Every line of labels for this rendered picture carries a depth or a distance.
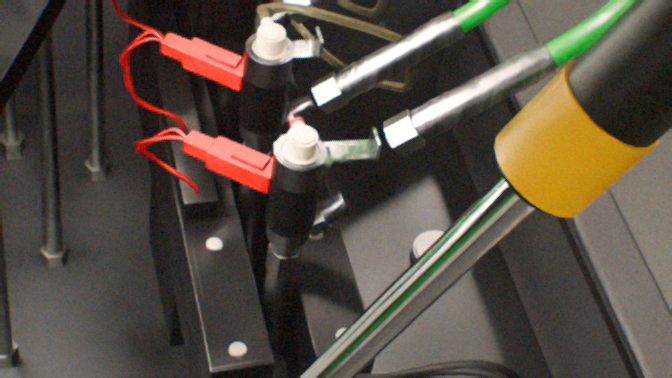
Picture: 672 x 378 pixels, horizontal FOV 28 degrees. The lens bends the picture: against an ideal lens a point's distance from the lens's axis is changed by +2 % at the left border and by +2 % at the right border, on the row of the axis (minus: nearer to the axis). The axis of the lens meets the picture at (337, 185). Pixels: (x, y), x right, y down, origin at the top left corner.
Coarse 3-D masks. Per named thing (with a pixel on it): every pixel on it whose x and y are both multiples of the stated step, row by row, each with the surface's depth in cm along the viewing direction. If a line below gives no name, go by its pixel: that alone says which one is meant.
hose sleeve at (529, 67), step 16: (544, 48) 68; (512, 64) 68; (528, 64) 68; (544, 64) 68; (480, 80) 69; (496, 80) 68; (512, 80) 68; (528, 80) 68; (448, 96) 69; (464, 96) 69; (480, 96) 68; (496, 96) 68; (416, 112) 69; (432, 112) 69; (448, 112) 69; (464, 112) 69; (480, 112) 69; (416, 128) 69; (432, 128) 69; (448, 128) 70
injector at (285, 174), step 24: (288, 168) 69; (312, 168) 69; (288, 192) 70; (312, 192) 70; (288, 216) 71; (312, 216) 72; (336, 216) 73; (288, 240) 73; (288, 264) 75; (264, 288) 78; (288, 288) 77; (264, 312) 79; (288, 312) 80
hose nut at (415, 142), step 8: (408, 112) 70; (392, 120) 70; (400, 120) 69; (408, 120) 69; (384, 128) 70; (392, 128) 70; (400, 128) 69; (408, 128) 69; (392, 136) 69; (400, 136) 69; (408, 136) 69; (416, 136) 69; (392, 144) 69; (400, 144) 69; (408, 144) 70; (416, 144) 70; (424, 144) 70; (400, 152) 70; (408, 152) 70
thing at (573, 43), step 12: (612, 0) 67; (624, 0) 66; (600, 12) 67; (612, 12) 66; (588, 24) 67; (600, 24) 67; (564, 36) 68; (576, 36) 67; (588, 36) 67; (552, 48) 68; (564, 48) 67; (576, 48) 67; (564, 60) 68
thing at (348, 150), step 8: (328, 144) 70; (336, 144) 70; (344, 144) 71; (352, 144) 71; (360, 144) 71; (368, 144) 71; (336, 152) 70; (344, 152) 70; (352, 152) 70; (360, 152) 70; (368, 152) 70; (328, 160) 70; (336, 160) 70; (344, 160) 70; (352, 160) 70; (360, 160) 70; (368, 160) 70
